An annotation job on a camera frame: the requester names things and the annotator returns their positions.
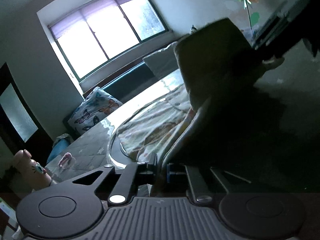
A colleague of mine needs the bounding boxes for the colourful patterned children's garment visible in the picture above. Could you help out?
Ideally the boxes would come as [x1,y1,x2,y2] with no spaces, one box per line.
[116,18,284,166]

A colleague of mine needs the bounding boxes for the round black table inset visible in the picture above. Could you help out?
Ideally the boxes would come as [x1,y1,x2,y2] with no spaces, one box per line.
[106,129,136,170]

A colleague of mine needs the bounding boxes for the colourful paper pinwheel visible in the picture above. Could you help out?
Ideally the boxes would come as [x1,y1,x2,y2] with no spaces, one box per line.
[238,0,260,30]

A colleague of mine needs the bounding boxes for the quilted green star tablecloth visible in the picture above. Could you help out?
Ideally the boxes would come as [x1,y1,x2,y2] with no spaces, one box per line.
[45,69,183,183]

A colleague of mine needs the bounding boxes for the small pink toy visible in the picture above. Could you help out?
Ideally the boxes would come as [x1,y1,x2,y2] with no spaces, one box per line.
[58,152,75,168]

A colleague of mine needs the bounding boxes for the blue cushion at bench end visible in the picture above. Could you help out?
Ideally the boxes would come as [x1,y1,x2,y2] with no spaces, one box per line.
[47,133,73,164]

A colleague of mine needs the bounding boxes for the butterfly print pillow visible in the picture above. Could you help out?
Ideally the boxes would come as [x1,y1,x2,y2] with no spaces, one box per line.
[67,87,123,135]

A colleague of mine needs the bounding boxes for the pink cartoon-eyed bottle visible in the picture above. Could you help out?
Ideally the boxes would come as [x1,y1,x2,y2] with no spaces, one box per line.
[13,150,52,191]

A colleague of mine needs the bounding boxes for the plain grey cushion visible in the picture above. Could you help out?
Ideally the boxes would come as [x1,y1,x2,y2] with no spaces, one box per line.
[143,41,178,80]

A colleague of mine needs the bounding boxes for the dark door with glass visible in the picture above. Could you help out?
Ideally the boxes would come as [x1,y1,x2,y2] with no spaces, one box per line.
[1,63,53,155]

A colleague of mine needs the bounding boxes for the window with green frame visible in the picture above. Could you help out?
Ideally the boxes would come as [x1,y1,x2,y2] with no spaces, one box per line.
[48,0,169,81]

